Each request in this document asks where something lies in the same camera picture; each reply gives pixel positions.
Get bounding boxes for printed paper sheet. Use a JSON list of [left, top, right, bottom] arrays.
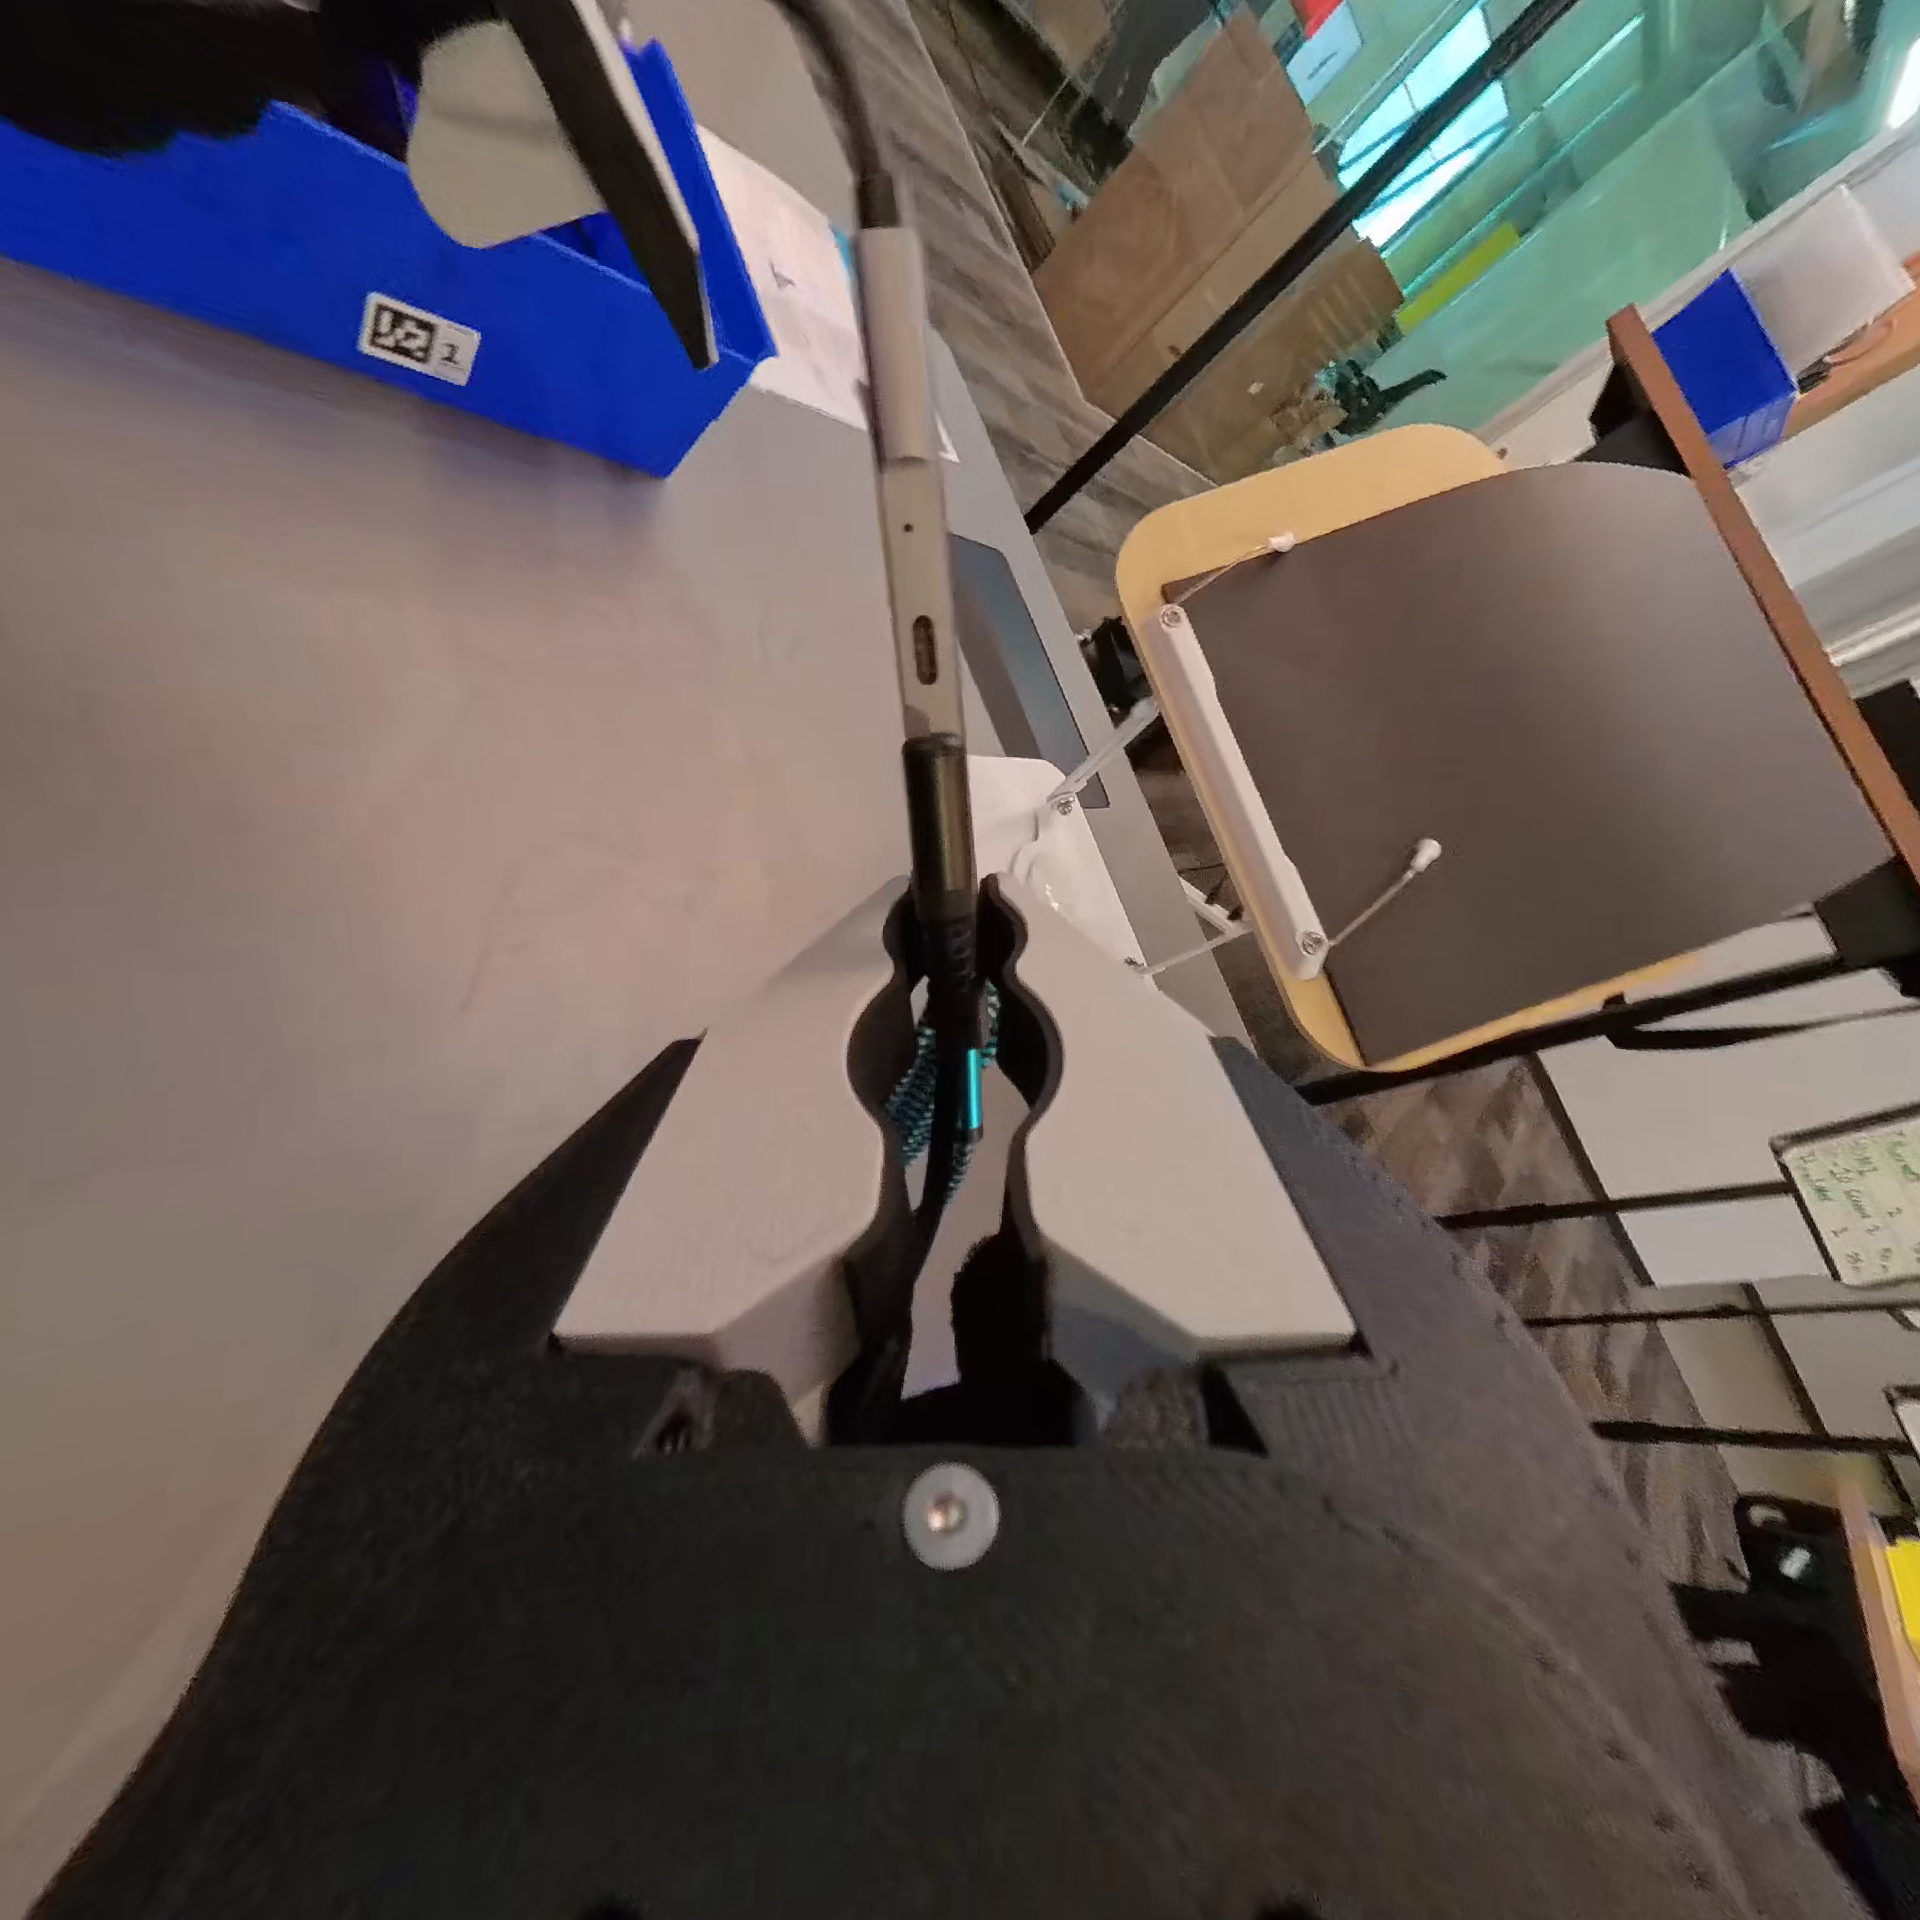
[[692, 128, 963, 460]]

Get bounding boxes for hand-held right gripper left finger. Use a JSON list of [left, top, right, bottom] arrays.
[[556, 884, 922, 1402]]

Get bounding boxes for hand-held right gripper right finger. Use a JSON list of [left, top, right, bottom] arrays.
[[984, 878, 1360, 1412]]

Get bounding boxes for grey usb hub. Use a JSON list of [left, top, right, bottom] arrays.
[[855, 224, 974, 748]]

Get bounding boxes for small blue bin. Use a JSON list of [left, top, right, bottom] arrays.
[[1658, 270, 1796, 452]]

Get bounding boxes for black usb-c cable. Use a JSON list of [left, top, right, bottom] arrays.
[[832, 736, 999, 1402]]

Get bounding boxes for handwritten white note board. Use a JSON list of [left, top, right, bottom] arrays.
[[1777, 1118, 1920, 1284]]

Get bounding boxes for teal braided usb-c cable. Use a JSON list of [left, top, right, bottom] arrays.
[[884, 983, 1003, 1186]]

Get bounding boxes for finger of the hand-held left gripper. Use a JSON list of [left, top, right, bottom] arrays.
[[410, 0, 726, 375]]

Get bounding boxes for blue plastic bin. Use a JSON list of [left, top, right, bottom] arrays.
[[0, 36, 783, 482]]

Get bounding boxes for brown cardboard boxes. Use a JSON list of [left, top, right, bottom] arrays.
[[1035, 16, 1404, 482]]

